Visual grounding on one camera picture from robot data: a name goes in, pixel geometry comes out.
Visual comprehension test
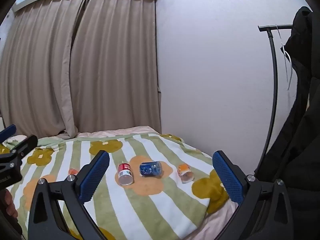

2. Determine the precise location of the red can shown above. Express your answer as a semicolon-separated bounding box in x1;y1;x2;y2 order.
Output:
118;163;135;186

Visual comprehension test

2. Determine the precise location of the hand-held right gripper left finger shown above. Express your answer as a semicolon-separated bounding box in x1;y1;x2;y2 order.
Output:
27;150;110;240

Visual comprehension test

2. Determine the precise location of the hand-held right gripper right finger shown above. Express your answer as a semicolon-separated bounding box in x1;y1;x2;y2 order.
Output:
212;150;294;240

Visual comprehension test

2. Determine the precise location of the black jacket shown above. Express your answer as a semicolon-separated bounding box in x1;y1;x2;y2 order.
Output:
254;6;320;240

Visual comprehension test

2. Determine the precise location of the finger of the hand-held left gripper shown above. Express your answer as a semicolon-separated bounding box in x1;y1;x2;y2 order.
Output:
9;135;38;159
0;124;17;143

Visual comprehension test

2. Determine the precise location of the blue can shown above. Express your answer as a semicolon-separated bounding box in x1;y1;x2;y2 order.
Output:
139;161;162;177

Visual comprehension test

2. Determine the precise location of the person's left hand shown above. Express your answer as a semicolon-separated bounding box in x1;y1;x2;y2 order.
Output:
0;189;19;218

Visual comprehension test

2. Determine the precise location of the wire hanger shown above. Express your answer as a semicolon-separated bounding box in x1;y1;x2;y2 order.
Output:
274;24;297;91

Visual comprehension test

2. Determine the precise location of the pink bed sheet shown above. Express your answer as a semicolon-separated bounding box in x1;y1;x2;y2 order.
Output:
75;126;239;240

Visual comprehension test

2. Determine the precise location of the beige curtain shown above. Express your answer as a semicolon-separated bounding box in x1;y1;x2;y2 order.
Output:
0;0;88;140
67;0;162;137

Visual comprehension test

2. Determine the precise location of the black clothes rack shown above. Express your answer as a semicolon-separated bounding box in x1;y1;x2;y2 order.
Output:
258;24;293;173

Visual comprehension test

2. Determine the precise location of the orange can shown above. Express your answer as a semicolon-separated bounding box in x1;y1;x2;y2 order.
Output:
177;164;194;184

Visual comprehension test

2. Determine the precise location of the striped floral blanket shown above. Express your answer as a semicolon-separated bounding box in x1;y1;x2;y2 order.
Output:
7;133;230;240

